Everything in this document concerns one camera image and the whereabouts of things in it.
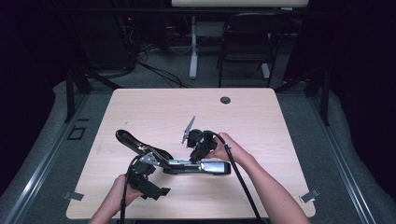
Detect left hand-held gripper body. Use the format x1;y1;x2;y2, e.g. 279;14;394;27
126;151;162;196

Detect metal floor rail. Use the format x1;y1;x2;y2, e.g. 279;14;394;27
307;96;378;224
0;92;92;224

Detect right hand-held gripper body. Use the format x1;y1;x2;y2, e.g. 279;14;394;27
181;115;219;154

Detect right hand-held gripper cable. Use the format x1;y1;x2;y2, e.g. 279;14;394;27
211;132;266;224

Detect black folding chair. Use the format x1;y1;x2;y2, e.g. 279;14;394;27
216;12;290;89

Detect person's left hand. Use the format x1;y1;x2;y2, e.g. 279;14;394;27
106;173;145;208

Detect left hand-held gripper cable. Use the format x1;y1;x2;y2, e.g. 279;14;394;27
119;155;140;224

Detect black metal stand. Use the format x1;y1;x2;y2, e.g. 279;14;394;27
274;66;332;127
64;60;123;123

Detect grey tape strip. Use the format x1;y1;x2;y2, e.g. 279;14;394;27
298;188;321;204
63;190;85;202

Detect black floor cables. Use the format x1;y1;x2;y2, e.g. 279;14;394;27
135;43;191;89

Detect hand-held gripper cable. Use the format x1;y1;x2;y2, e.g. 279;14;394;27
119;155;140;224
211;132;266;224

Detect person's right hand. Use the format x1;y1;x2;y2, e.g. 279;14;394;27
206;132;250;166

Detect black equipment with red light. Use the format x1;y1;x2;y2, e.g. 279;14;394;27
73;12;138;72

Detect black floor outlet frame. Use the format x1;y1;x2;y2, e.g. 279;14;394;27
66;125;88;141

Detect white desk leg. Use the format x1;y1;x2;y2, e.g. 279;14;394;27
189;15;200;80

